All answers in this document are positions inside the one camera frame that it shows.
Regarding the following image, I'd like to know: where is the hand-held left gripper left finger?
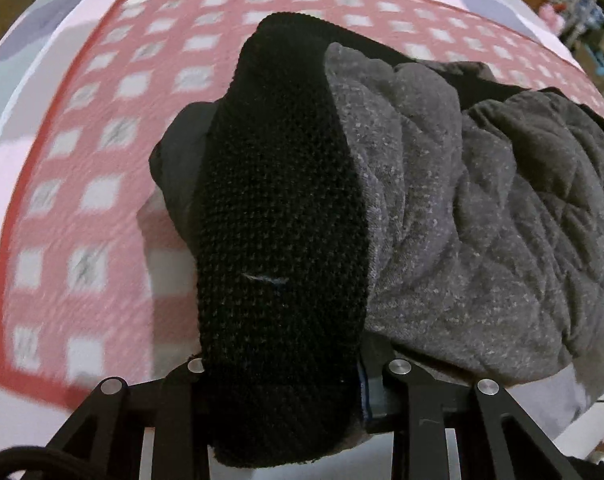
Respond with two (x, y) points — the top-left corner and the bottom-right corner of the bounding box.
(19, 357), (213, 480)

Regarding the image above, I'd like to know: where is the grey and black quilted jacket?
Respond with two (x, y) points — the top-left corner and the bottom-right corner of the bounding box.
(148, 10), (604, 470)

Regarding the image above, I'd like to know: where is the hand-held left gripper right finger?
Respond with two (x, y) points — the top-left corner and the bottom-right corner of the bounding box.
(357, 335), (582, 480)

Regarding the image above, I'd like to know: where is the red checked blanket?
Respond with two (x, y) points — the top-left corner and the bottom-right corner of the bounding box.
(0, 0), (604, 408)

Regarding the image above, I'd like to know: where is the small open cardboard box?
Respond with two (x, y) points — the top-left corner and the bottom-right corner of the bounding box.
(574, 42), (604, 91)

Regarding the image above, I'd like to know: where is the pile of plaid clothes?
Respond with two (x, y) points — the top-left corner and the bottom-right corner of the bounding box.
(546, 0), (604, 36)

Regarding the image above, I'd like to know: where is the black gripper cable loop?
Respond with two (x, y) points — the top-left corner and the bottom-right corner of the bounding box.
(0, 447), (90, 480)

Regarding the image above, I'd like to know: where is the bed with patchwork sheet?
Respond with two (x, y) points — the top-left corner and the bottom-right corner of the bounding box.
(0, 0), (604, 461)

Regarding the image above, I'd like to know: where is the pink bag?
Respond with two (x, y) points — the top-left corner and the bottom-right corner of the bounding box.
(539, 2), (565, 31)

